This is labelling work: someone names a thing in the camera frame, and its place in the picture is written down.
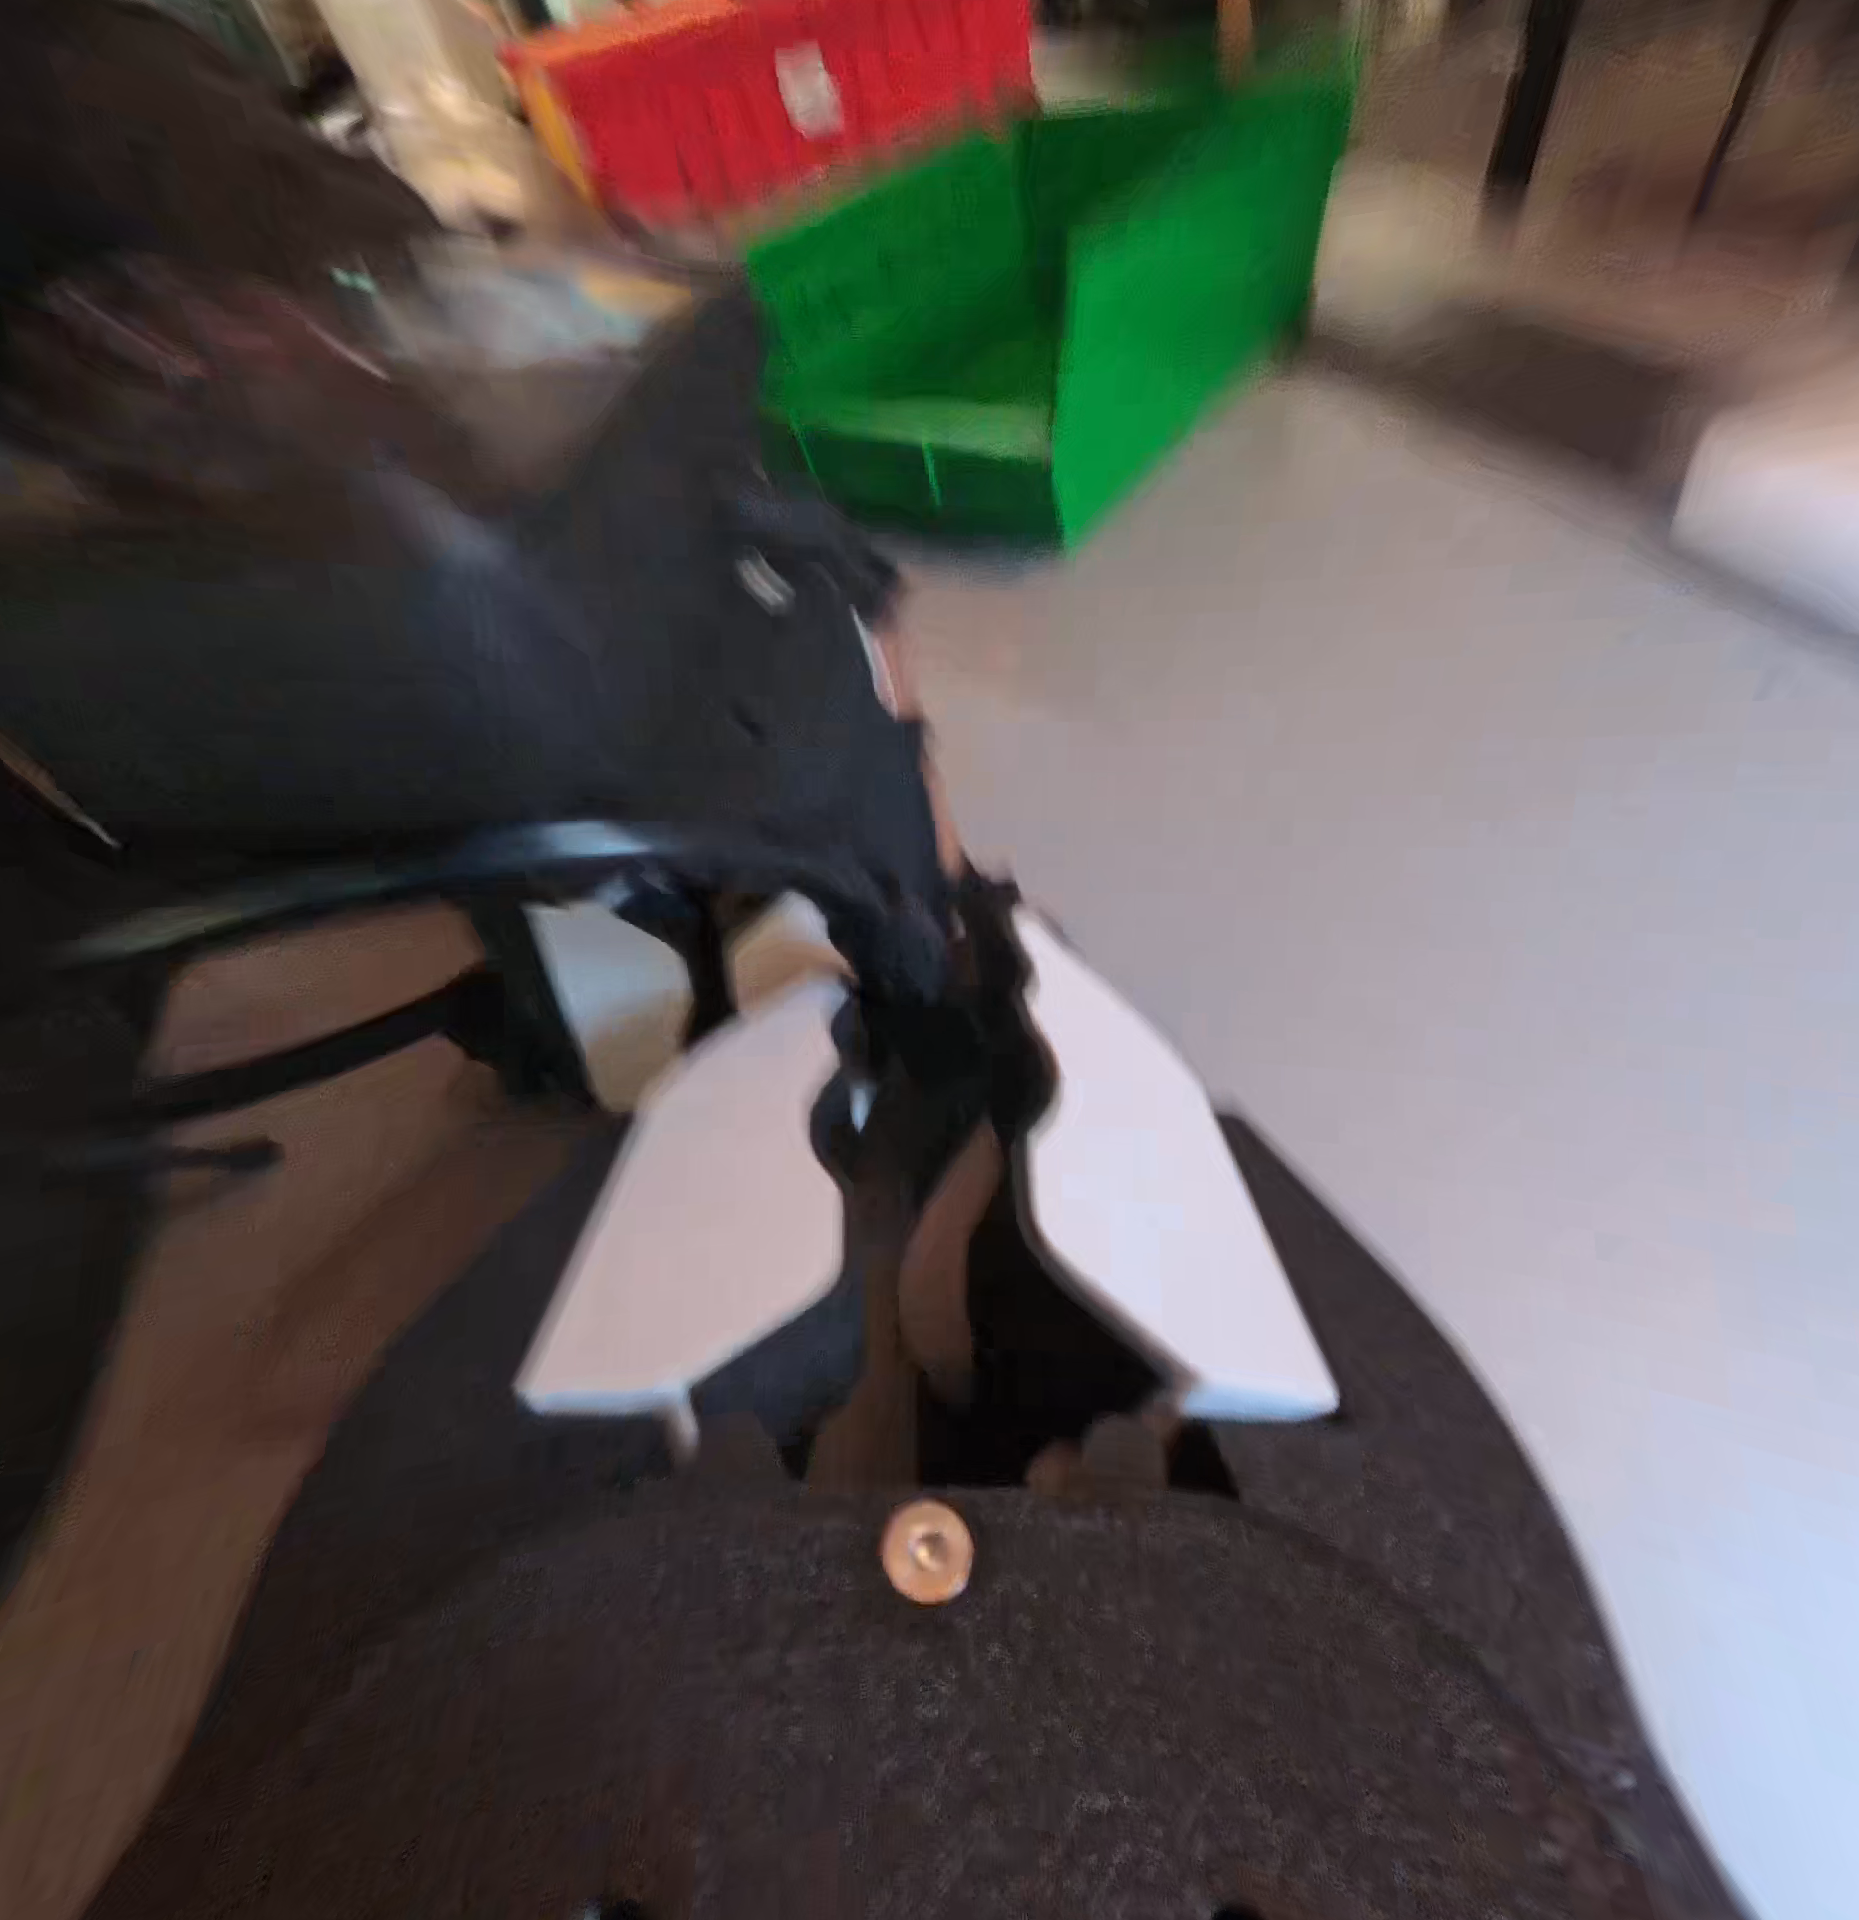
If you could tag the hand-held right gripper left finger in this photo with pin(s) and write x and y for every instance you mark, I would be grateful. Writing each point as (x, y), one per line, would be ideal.
(702, 1218)

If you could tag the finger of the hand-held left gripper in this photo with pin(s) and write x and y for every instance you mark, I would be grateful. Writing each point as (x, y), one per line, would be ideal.
(616, 988)
(786, 947)

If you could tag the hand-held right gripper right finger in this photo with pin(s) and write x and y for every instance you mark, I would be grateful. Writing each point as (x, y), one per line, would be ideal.
(1156, 1218)

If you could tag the red plastic bin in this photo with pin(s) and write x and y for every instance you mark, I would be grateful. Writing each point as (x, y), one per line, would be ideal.
(719, 119)

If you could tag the green plastic bin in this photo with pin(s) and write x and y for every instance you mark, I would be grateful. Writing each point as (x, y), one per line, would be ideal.
(1171, 300)

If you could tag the person's black jacket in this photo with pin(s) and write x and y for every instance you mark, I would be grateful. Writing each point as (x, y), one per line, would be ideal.
(44, 1352)

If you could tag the white flat pad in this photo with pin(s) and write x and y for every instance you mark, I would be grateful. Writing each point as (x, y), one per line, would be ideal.
(1798, 510)

